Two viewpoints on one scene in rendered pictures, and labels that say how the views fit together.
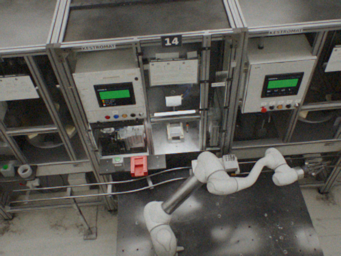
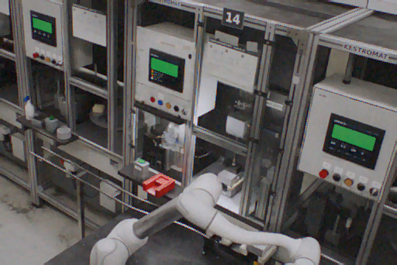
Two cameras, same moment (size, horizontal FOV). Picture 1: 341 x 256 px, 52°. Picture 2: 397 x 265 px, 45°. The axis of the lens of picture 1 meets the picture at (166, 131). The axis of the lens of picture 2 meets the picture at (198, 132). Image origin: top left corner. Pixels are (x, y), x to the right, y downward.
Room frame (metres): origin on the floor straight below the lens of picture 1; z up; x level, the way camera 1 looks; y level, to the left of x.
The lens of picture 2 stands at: (-0.33, -1.27, 2.57)
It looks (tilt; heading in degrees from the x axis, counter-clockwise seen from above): 27 degrees down; 33
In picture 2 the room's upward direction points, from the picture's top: 5 degrees clockwise
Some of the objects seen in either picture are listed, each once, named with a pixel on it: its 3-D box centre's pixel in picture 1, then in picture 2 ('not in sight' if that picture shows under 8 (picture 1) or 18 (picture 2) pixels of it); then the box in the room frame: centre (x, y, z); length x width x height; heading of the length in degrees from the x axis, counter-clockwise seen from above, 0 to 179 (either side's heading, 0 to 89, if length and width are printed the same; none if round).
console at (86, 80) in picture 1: (112, 86); (175, 69); (1.81, 0.34, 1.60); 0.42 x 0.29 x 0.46; 90
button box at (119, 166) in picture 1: (118, 162); (142, 169); (1.61, 0.40, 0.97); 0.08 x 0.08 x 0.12; 0
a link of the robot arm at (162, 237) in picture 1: (164, 241); (107, 259); (0.99, 0.08, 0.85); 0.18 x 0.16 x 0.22; 17
